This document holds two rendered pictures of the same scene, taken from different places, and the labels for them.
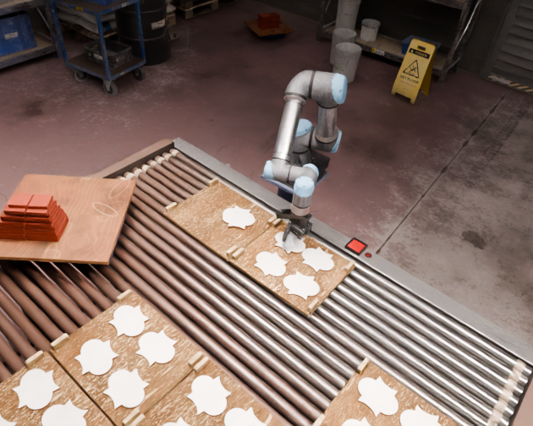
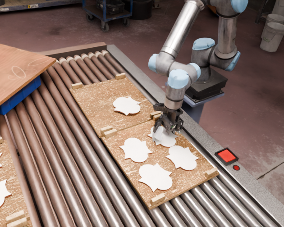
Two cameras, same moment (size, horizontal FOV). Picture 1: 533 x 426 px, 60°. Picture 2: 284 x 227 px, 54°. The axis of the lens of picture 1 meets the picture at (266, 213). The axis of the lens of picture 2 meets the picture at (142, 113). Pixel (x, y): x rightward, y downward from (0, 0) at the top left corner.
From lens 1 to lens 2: 80 cm
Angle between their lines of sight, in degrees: 14
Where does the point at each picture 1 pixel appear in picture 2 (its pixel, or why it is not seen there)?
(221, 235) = (105, 115)
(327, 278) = (185, 178)
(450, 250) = not seen: outside the picture
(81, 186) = (14, 54)
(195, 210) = (95, 92)
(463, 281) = not seen: outside the picture
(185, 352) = (12, 207)
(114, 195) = (32, 65)
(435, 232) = not seen: outside the picture
